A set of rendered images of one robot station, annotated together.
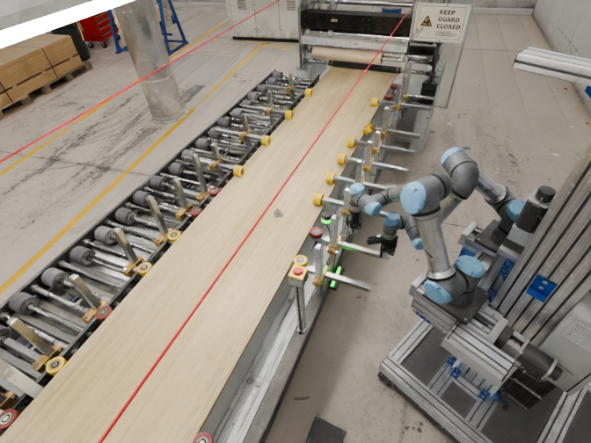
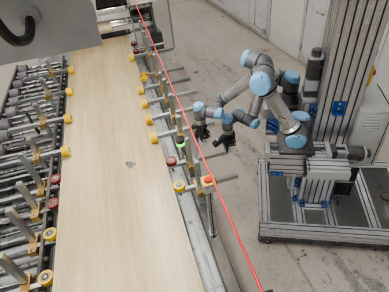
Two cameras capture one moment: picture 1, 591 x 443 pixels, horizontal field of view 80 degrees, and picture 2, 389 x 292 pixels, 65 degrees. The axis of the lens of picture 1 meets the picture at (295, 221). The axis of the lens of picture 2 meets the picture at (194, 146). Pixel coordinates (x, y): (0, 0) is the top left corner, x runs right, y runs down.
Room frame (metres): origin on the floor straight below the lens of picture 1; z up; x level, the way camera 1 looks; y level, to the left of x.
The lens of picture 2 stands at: (0.15, 0.69, 2.43)
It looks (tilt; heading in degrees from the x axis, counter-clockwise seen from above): 42 degrees down; 323
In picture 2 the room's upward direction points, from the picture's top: 7 degrees counter-clockwise
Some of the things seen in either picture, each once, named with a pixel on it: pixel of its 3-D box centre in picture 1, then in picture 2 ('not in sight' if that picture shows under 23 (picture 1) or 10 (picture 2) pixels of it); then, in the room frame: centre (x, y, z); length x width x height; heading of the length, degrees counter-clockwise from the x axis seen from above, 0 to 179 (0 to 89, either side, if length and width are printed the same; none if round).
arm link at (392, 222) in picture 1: (391, 222); (227, 121); (1.33, -0.52, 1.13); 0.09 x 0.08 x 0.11; 94
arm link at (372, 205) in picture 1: (372, 204); (215, 111); (1.31, -0.39, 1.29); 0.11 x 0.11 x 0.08; 28
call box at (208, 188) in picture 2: (298, 276); (208, 185); (0.97, 0.00, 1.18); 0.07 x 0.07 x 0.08; 64
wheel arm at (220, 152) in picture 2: (345, 245); (197, 159); (1.44, -0.30, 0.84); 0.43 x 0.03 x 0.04; 64
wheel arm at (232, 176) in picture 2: (332, 277); (208, 183); (1.21, -0.19, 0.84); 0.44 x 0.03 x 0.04; 64
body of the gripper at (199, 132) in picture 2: (354, 217); (201, 130); (1.39, -0.33, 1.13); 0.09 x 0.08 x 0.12; 174
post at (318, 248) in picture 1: (318, 273); (199, 185); (1.21, -0.11, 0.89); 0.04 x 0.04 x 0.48; 64
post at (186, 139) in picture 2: (333, 244); (190, 161); (1.43, -0.22, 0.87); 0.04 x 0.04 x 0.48; 64
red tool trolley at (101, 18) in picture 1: (97, 25); not in sight; (8.84, 4.08, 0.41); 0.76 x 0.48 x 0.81; 167
